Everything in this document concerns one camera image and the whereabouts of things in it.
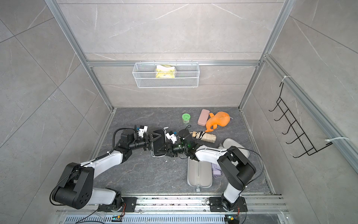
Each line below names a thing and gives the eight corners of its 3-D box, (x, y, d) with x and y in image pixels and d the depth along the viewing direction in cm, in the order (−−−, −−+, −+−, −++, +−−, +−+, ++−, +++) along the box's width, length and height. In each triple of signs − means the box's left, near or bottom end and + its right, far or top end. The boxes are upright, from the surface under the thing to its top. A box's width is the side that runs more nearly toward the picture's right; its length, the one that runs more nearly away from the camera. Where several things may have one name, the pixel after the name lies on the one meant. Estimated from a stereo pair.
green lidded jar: (182, 123, 112) (182, 119, 108) (182, 117, 116) (182, 113, 112) (190, 123, 112) (190, 119, 108) (190, 117, 116) (190, 113, 112)
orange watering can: (205, 132, 106) (207, 126, 101) (203, 117, 116) (205, 111, 110) (229, 132, 106) (232, 126, 100) (225, 117, 116) (228, 111, 110)
